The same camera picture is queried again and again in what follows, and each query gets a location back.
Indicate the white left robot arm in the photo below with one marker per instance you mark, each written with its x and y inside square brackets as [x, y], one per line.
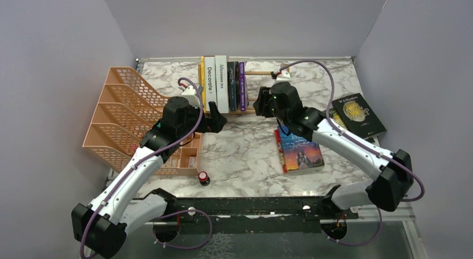
[101, 226]

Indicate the wooden book rack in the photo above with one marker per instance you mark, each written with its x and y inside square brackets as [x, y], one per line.
[253, 86]

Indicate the thin yellow book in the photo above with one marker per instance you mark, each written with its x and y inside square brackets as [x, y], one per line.
[202, 81]

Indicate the black Moon and Sixpence book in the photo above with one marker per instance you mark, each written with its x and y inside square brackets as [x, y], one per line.
[358, 116]

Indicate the Afternoon tea coffee cover book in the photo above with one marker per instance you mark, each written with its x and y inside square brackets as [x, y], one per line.
[221, 68]

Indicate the white Furniture Decorate book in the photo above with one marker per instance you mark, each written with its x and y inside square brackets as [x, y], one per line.
[210, 80]

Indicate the black metal base rail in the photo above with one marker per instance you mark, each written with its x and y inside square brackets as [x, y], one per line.
[246, 215]

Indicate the red 13-Storey Treehouse book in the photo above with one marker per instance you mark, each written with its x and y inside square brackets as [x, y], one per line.
[280, 151]

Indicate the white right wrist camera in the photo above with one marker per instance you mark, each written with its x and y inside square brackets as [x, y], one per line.
[279, 76]

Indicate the floral Little Women book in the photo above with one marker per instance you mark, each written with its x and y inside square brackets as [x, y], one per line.
[232, 90]

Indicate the red capped small bottle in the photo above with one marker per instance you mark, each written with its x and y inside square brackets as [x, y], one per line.
[203, 177]

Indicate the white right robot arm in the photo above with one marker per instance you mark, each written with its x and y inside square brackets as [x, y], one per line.
[389, 172]

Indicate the orange plastic file organizer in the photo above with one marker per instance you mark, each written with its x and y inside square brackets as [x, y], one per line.
[127, 108]

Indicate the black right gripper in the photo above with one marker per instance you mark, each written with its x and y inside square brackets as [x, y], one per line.
[260, 104]

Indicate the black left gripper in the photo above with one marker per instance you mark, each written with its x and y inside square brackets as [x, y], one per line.
[217, 123]

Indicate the blue Jane Eyre book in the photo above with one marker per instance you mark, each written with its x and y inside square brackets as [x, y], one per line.
[300, 155]

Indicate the green Alice Wonderland book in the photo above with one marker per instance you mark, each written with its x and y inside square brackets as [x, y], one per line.
[337, 118]

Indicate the purple 52-Storey Treehouse book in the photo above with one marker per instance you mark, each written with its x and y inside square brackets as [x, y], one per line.
[243, 87]

